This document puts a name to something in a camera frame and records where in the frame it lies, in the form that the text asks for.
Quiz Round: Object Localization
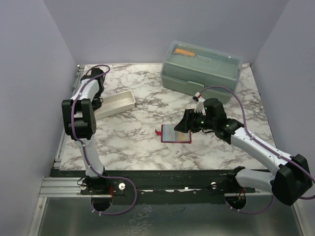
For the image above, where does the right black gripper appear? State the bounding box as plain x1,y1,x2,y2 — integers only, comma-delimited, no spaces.
174,109,216,133

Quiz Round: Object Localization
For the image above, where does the red leather card holder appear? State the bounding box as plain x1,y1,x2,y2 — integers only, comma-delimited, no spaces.
155,124,191,144

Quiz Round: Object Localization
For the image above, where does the gold credit card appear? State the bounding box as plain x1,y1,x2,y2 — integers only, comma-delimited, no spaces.
177,132,190,142

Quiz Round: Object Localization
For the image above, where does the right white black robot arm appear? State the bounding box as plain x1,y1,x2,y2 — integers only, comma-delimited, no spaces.
174,98,313,206

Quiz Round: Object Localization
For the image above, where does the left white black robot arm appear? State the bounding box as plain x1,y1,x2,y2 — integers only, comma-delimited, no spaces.
62,67,109,194

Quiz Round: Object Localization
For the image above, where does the white rectangular plastic tray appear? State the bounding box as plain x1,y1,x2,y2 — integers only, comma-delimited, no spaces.
94,90,135,120

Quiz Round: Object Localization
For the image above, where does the green plastic toolbox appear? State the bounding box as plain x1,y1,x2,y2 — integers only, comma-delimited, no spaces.
160,41,243,104

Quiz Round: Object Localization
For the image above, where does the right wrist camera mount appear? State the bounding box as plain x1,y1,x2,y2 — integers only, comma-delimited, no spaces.
192,92,205,115

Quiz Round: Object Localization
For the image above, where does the orange handled tool in toolbox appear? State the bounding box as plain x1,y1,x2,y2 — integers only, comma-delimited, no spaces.
173,48,196,57

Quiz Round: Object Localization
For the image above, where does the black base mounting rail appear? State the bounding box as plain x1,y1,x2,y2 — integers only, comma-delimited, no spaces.
64,170,255,207

